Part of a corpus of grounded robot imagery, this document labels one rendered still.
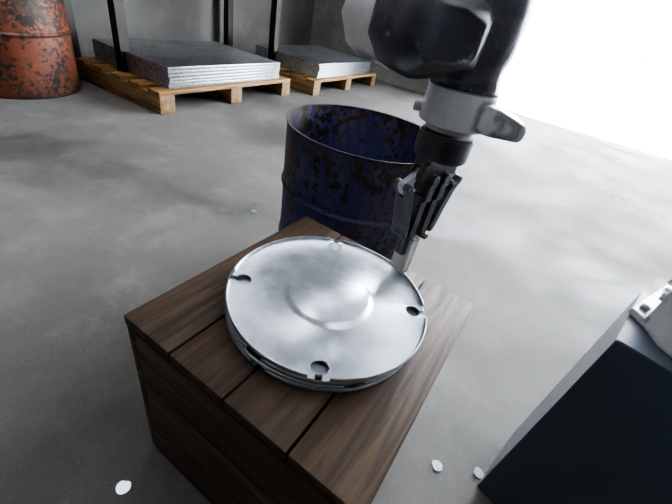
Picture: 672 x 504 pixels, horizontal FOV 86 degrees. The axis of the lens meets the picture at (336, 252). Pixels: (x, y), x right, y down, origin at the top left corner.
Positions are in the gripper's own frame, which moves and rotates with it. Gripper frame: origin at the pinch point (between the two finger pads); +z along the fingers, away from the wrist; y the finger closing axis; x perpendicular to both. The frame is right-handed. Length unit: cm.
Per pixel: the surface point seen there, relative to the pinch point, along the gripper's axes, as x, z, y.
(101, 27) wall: -310, 17, -4
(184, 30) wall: -338, 17, -70
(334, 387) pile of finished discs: 12.4, 5.7, 22.2
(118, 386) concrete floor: -26, 42, 43
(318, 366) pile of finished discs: 9.7, 4.3, 23.0
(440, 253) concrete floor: -31, 42, -69
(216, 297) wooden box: -9.1, 7.1, 28.3
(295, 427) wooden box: 13.7, 7.1, 28.2
